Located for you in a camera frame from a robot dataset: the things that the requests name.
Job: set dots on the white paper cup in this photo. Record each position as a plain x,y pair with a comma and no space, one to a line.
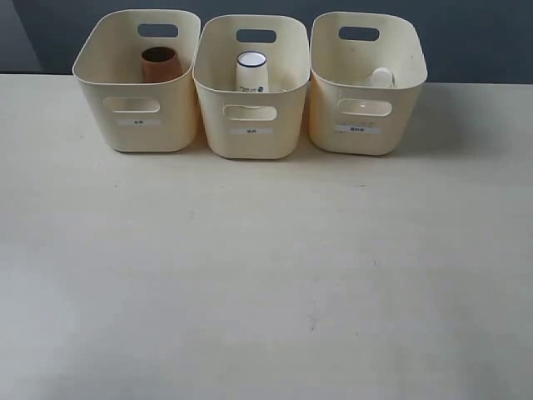
251,73

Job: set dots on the clear plastic bottle white cap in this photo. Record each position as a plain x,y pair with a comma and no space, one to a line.
381,77

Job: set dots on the brown wooden cup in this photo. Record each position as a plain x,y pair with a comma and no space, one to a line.
160,64

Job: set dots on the middle cream plastic bin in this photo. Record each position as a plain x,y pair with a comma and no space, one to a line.
252,125

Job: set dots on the cream plastic bin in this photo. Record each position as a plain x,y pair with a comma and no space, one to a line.
133,115
252,125
345,48

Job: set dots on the right cream plastic bin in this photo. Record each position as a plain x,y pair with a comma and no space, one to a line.
345,48

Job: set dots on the left cream plastic bin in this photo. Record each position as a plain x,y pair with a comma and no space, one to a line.
133,115

